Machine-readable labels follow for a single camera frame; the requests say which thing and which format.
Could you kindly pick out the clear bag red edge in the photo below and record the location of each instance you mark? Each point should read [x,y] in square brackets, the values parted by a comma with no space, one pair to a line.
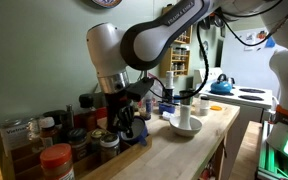
[157,85]

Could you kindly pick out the white fridge paper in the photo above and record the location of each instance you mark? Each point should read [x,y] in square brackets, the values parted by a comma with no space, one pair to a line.
[249,42]

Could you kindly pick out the light blue round object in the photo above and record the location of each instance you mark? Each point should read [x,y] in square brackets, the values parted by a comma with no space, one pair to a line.
[176,99]

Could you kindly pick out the dark bottle black cap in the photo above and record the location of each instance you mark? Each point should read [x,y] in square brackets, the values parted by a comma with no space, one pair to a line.
[86,100]

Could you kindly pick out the slim steel bottle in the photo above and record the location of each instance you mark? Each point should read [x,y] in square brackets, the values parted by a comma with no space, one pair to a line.
[70,113]

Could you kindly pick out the white cloth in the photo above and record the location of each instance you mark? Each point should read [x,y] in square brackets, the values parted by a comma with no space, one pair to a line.
[167,115]

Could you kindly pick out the wide glass jar black lid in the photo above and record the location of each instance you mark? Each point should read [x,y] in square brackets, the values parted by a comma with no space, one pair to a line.
[204,106]

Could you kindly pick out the green-lit robot stand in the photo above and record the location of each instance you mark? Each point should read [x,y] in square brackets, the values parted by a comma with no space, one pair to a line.
[267,163]

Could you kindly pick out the white stove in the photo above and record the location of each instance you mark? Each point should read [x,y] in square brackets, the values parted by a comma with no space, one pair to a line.
[230,96]

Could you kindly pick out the black-lidded spice jar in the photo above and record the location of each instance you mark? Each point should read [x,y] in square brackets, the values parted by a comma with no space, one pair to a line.
[77,135]

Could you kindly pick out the white-lidded dark spice jar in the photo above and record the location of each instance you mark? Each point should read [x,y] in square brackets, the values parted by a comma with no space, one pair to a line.
[110,151]

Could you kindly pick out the small blue utensil bowl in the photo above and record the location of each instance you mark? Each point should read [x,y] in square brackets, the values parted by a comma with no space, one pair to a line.
[166,108]

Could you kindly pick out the white-labelled glass jar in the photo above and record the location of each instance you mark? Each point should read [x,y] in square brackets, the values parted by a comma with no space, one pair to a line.
[15,136]

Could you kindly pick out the decorative wall plate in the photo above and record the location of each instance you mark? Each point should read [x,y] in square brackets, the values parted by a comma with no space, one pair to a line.
[106,2]

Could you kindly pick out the white ceramic bowl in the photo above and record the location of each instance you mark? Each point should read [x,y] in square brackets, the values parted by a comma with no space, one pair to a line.
[192,128]

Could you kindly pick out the blue fridge note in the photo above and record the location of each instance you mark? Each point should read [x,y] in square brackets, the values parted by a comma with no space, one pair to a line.
[270,41]

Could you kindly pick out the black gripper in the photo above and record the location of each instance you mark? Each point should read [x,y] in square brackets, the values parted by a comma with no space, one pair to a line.
[117,101]

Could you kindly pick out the glass oil bottle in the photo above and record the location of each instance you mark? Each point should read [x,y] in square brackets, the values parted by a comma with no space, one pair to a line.
[146,111]

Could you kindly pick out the orange plastic lid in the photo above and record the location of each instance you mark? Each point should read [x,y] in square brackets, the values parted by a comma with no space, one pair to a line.
[216,108]

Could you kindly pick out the wide black-lidded jar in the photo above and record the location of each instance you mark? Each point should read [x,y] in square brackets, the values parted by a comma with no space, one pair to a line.
[55,115]

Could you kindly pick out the round wall clock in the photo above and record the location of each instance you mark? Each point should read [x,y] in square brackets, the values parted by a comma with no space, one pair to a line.
[206,50]

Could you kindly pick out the orange-lidded spice jar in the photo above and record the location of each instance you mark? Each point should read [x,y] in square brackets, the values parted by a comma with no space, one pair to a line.
[55,156]

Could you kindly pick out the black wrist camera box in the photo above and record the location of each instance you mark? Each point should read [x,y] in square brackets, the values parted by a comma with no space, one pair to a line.
[140,88]

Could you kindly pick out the white-capped red spice jar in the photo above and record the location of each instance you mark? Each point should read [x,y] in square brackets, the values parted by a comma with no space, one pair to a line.
[47,123]

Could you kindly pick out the white refrigerator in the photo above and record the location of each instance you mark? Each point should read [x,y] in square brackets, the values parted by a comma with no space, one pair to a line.
[250,66]

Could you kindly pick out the white steel-topped pepper grinder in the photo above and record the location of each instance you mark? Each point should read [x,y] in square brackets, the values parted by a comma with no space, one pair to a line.
[185,113]

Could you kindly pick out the dark hanging pan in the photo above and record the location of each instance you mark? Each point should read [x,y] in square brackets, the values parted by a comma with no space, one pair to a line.
[206,22]
[219,20]

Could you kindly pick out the blue kettle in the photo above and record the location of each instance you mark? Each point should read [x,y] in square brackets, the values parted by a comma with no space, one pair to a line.
[221,87]

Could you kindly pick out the wooden wall spice rack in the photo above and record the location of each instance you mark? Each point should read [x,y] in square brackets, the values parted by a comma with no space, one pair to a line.
[164,63]
[184,35]

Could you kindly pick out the red box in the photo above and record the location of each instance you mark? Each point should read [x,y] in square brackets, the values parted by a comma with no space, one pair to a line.
[99,112]

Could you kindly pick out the clear glass jar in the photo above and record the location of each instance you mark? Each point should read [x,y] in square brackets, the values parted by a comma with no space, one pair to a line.
[34,128]

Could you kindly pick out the gold-lidded spice jar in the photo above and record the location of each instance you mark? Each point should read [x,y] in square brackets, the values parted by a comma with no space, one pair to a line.
[96,134]

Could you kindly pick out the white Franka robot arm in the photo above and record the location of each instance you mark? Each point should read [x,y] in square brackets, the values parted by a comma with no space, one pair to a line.
[150,40]

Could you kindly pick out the white cylindrical canister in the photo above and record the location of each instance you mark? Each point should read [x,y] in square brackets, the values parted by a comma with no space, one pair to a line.
[169,79]

